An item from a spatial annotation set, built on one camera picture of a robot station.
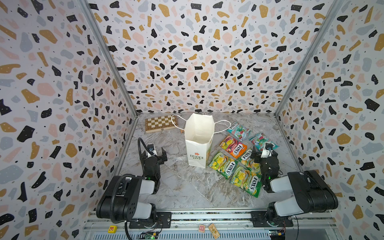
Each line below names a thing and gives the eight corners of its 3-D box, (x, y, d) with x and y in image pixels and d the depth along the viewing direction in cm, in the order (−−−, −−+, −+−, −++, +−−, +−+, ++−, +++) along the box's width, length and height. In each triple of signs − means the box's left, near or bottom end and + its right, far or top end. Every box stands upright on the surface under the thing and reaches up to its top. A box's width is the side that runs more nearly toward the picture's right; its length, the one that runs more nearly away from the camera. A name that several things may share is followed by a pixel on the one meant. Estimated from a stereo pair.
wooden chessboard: (145, 133, 112) (144, 130, 109) (146, 121, 120) (145, 118, 117) (178, 128, 115) (178, 125, 112) (177, 117, 123) (177, 114, 120)
